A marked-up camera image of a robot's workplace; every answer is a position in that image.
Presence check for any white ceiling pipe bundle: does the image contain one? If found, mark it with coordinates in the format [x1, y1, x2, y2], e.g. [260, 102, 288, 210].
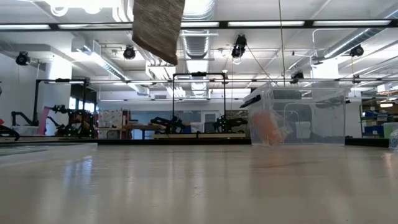
[113, 0, 172, 67]

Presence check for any orange elastic bandage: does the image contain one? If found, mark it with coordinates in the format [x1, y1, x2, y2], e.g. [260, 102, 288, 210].
[251, 111, 282, 146]

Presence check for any clear plastic storage box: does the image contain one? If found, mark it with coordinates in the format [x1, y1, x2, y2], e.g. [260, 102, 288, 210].
[239, 83, 351, 146]

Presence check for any pale translucent bin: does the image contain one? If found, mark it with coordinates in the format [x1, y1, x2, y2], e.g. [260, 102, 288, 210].
[382, 122, 398, 139]

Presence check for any overhead black light bar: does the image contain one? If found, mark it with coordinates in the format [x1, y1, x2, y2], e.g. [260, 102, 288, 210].
[0, 19, 398, 31]

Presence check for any black cable loop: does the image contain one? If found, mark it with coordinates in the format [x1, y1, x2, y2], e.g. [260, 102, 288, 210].
[0, 124, 21, 141]

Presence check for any storage shelf with blue bins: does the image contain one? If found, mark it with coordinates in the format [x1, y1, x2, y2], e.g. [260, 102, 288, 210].
[359, 98, 398, 138]

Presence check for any brown wooden table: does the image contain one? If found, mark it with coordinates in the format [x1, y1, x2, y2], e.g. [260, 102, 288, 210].
[122, 123, 166, 140]

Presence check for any black ceiling spotlight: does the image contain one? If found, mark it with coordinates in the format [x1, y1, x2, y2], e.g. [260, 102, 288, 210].
[349, 44, 365, 58]
[231, 34, 248, 59]
[123, 45, 137, 60]
[15, 51, 31, 67]
[290, 71, 305, 85]

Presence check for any thin hanging black cable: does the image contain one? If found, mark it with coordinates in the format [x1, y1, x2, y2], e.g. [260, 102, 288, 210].
[277, 0, 286, 90]

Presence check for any black aluminium table frame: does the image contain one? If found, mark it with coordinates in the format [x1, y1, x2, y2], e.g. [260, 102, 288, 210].
[0, 138, 391, 147]

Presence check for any grey round ceiling duct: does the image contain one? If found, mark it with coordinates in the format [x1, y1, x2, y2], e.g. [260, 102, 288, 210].
[312, 8, 398, 62]

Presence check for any brown cloth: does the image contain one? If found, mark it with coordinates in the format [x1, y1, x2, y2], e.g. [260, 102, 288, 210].
[131, 0, 187, 66]

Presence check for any black robot station frame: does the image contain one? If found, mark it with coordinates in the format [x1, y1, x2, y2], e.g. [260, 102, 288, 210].
[32, 77, 91, 138]
[172, 71, 227, 125]

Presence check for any ribbed silver air duct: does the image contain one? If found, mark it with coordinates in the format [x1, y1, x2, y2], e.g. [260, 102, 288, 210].
[180, 0, 216, 97]

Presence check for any pink cloth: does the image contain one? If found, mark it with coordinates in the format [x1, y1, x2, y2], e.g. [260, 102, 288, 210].
[37, 106, 53, 136]

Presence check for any white patterned panel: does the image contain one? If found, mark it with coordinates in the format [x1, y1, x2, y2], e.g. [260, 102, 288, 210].
[98, 109, 124, 128]

